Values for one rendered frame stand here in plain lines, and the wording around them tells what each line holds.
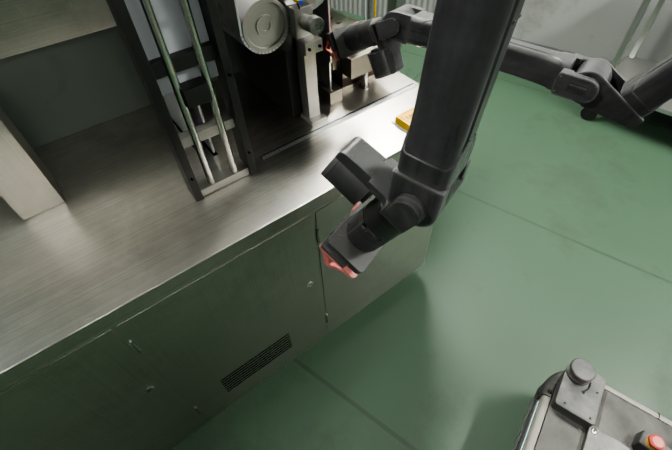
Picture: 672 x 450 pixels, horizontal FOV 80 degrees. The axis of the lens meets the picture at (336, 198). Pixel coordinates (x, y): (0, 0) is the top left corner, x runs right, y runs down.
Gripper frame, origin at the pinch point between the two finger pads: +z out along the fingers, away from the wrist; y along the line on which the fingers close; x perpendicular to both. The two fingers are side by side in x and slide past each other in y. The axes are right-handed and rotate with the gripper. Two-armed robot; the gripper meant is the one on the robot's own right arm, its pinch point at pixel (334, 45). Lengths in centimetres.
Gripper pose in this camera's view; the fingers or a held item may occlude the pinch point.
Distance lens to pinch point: 112.4
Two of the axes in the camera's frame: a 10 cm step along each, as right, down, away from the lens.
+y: 7.9, -4.6, 3.9
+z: -5.1, -1.5, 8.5
